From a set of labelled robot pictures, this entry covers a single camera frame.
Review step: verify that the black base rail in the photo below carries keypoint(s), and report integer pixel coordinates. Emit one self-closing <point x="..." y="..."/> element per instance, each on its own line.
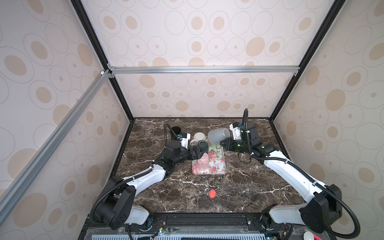
<point x="200" y="226"/>

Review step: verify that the horizontal aluminium frame bar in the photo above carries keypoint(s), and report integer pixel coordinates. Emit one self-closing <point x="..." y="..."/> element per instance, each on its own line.
<point x="199" y="70"/>

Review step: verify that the floral rectangular tray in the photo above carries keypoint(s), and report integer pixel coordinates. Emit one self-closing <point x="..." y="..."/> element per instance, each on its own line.
<point x="217" y="163"/>

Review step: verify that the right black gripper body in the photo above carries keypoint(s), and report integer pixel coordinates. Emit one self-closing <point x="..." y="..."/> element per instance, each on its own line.
<point x="238" y="145"/>

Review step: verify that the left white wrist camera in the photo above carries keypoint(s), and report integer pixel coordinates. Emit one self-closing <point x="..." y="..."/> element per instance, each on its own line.
<point x="184" y="139"/>

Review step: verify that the small red toy fruit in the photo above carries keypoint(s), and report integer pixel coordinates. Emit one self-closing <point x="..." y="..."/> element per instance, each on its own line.
<point x="212" y="194"/>

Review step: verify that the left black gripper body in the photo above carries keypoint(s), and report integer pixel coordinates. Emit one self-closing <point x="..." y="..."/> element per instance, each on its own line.
<point x="182" y="157"/>

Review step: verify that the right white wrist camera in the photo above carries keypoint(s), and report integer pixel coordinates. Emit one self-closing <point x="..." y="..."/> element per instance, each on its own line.
<point x="236" y="131"/>

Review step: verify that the grey ceramic mug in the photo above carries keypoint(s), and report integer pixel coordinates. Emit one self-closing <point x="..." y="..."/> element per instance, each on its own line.
<point x="218" y="135"/>

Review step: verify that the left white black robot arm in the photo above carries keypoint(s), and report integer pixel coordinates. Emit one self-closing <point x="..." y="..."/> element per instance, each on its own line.
<point x="115" y="204"/>

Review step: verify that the black ceramic mug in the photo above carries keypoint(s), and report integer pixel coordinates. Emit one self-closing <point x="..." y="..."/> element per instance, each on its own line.
<point x="175" y="133"/>

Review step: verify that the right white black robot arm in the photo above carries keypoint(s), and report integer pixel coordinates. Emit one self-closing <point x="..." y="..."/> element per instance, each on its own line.
<point x="323" y="204"/>

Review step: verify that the dark green ceramic mug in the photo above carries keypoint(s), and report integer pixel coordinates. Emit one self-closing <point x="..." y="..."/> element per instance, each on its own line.
<point x="203" y="147"/>

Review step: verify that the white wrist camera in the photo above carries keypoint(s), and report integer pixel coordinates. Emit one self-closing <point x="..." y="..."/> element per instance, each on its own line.
<point x="184" y="139"/>
<point x="236" y="131"/>

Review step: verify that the pink ceramic mug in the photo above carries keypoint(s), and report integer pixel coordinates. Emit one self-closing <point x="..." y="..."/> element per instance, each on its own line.
<point x="203" y="164"/>

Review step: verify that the white ceramic mug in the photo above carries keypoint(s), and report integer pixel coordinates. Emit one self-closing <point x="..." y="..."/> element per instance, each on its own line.
<point x="197" y="138"/>

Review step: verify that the diagonal aluminium frame bar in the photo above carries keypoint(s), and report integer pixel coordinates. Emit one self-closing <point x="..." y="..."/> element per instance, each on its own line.
<point x="32" y="169"/>

